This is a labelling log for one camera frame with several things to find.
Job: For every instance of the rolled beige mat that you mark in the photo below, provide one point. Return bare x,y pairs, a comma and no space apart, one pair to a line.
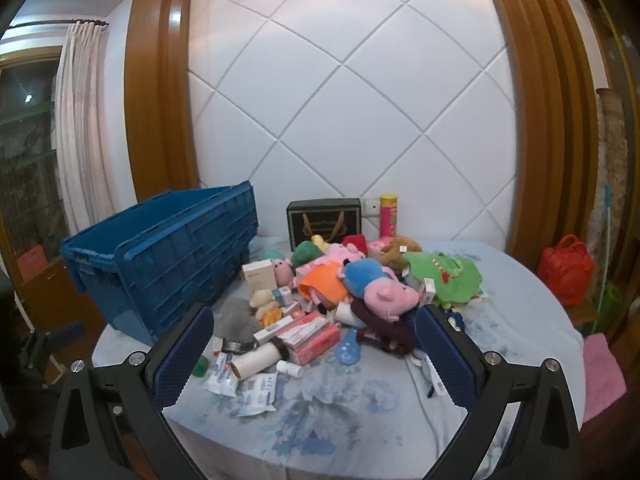
614,170

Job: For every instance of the green plush toy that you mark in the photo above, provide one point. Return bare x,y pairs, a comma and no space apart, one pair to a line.
302,254

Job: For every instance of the cream teddy bear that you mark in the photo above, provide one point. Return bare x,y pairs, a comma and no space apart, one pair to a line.
261,300

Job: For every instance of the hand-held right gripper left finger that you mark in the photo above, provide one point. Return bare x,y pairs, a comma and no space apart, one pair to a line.
182,360

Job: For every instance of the red plush toy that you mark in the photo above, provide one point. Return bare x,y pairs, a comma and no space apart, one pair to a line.
354,241

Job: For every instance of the small white carton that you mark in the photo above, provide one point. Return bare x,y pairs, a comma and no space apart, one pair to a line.
427,291

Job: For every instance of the dark blue small toy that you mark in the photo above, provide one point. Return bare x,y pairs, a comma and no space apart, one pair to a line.
456,321

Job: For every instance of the pink tissue box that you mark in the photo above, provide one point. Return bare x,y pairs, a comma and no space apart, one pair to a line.
315,342

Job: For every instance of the clear face mask pack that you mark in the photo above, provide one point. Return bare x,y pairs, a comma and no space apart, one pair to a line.
257,392

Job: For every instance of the orange red paper bag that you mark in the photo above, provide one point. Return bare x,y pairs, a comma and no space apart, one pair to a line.
32,261

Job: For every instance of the white cardboard box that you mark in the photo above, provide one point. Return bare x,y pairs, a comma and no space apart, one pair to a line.
259,275

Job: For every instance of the light blue oval toy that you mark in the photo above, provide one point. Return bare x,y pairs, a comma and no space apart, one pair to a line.
348,350

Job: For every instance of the white cylinder roll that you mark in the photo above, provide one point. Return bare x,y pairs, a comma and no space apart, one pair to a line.
255,360

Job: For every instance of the pig plush blue shirt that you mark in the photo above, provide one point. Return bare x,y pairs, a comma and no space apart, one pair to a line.
385,295

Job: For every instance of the yellow orange plush toy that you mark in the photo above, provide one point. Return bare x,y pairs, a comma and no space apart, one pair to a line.
271,317

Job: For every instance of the wooden panel frame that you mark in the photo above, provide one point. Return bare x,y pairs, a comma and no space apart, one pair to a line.
155,110

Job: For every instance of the white curtain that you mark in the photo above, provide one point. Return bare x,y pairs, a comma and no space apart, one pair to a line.
82,135

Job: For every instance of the wooden glass cabinet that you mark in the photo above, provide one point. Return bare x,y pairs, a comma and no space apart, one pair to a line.
50,300

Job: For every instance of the dark curtain rod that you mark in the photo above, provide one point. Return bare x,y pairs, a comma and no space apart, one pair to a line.
50,23

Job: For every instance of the pink towel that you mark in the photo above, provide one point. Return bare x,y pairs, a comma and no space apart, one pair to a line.
602,375

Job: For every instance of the small teal white box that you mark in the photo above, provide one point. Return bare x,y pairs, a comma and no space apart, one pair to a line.
285,295

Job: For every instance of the white blue wet wipes pack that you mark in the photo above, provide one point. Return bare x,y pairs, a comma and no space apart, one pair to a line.
220,380

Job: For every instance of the yellow pink chips can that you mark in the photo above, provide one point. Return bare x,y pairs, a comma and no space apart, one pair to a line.
390,220

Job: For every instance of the blue plastic crate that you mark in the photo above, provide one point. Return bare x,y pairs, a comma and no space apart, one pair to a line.
175,260

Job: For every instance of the white pill bottle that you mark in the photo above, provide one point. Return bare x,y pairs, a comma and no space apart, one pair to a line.
290,369

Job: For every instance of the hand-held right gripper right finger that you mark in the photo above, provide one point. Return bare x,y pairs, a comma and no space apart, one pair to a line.
445,360

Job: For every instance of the black woven basket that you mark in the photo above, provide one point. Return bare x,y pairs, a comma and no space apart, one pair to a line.
325,210

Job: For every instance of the small pink pig plush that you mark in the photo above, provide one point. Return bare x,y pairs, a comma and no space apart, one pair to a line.
283,271

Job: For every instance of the green bottle cap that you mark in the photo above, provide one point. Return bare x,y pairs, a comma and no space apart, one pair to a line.
201,367

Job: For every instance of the white wall socket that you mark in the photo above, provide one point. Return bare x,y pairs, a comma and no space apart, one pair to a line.
371,208

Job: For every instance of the grey plush toy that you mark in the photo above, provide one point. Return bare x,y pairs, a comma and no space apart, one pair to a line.
235,320

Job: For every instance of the white paper cup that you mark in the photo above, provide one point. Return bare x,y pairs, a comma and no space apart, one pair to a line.
346,314

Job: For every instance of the long white red carton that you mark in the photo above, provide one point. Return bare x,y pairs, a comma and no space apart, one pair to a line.
285,327

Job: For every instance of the wooden shelf unit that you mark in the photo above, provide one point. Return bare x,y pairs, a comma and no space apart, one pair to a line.
615,35

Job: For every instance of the red plastic basket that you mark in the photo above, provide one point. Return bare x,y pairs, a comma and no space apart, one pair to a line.
565,270

